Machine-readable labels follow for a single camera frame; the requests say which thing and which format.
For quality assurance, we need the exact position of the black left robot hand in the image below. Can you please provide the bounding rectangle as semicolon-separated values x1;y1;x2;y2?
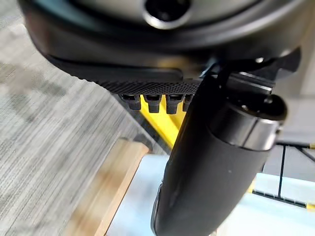
18;0;313;236

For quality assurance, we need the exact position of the pale blue plastic box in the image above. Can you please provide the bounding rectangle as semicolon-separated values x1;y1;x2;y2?
112;154;315;236

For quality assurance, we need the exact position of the light wooden board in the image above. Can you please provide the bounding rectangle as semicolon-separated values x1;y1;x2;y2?
63;138;151;236

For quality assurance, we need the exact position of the thin black rod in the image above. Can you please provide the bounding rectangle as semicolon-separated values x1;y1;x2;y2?
279;144;286;198

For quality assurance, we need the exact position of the yellow black striped strip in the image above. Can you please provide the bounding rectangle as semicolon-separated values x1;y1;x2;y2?
247;187;315;210

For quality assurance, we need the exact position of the yellow metal shelf frame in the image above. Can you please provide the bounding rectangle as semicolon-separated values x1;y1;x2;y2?
139;95;184;148

